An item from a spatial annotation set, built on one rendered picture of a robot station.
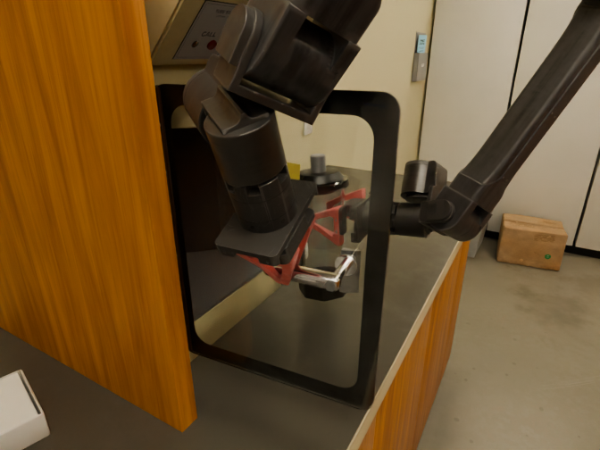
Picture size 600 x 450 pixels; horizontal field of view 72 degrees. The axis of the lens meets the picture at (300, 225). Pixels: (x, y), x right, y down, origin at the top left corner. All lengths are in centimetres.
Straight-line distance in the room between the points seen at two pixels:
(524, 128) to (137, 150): 51
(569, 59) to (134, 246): 62
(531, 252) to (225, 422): 293
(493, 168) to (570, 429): 166
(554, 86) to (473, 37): 283
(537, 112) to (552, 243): 270
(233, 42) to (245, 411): 51
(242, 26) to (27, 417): 57
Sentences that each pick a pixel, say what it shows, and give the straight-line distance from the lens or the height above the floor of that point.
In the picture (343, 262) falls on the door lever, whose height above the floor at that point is 121.
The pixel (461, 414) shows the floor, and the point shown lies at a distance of 206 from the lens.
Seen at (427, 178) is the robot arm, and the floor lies 123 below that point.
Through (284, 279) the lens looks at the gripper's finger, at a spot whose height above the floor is 120.
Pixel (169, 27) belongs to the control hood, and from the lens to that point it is 52.
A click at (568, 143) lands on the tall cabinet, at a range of 352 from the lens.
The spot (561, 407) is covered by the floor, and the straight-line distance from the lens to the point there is 227.
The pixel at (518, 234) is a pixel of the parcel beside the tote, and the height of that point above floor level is 24.
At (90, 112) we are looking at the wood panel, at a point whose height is 136.
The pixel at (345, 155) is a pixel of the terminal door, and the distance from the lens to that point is 43.
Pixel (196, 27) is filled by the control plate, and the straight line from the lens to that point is 55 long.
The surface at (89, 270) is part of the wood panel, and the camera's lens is 62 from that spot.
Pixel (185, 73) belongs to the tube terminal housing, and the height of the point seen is 140.
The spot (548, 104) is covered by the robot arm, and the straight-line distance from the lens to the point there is 69.
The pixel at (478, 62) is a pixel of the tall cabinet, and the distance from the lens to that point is 350.
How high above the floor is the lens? 142
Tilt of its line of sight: 23 degrees down
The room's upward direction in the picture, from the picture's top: straight up
